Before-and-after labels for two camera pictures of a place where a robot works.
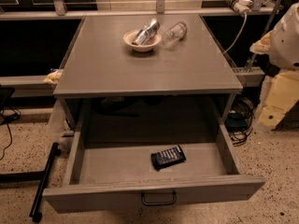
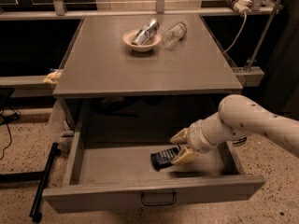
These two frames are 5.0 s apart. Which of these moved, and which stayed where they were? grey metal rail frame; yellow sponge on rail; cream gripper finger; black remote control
Moved: cream gripper finger
Stayed: black remote control; grey metal rail frame; yellow sponge on rail
